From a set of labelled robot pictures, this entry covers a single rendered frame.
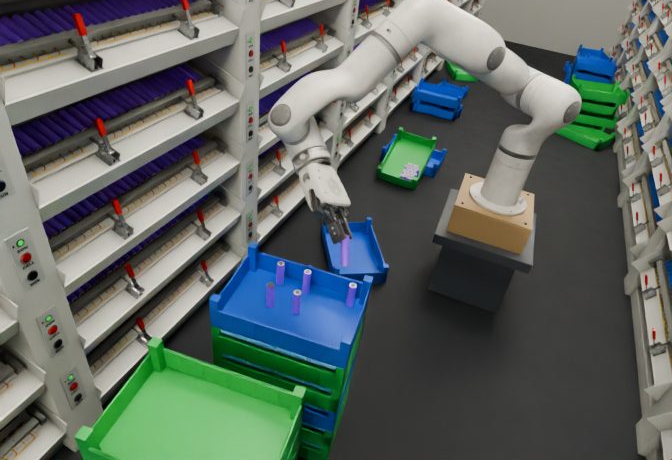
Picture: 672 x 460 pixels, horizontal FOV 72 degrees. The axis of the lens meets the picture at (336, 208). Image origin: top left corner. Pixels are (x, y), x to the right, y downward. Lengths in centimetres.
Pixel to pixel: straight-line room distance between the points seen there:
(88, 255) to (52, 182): 20
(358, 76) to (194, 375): 68
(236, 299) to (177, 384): 23
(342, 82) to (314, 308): 50
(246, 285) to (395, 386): 59
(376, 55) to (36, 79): 62
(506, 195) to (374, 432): 82
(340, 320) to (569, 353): 95
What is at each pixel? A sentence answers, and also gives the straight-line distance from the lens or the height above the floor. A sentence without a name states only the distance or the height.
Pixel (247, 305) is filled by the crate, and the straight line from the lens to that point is 108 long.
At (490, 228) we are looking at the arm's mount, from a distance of 157.
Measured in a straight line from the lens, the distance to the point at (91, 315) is 125.
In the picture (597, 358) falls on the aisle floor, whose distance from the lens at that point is 184.
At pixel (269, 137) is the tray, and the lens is 155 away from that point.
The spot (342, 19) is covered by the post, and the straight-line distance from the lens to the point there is 190.
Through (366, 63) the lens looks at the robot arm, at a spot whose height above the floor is 89.
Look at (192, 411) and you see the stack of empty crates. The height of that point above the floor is 40.
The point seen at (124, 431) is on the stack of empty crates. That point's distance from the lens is 94.
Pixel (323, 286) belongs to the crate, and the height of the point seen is 41.
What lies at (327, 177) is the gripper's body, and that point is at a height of 69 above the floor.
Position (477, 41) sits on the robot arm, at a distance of 112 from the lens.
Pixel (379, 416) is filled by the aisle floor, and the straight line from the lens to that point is 142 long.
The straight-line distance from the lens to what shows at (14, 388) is 119.
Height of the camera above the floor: 120
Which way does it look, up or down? 35 degrees down
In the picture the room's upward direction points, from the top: 8 degrees clockwise
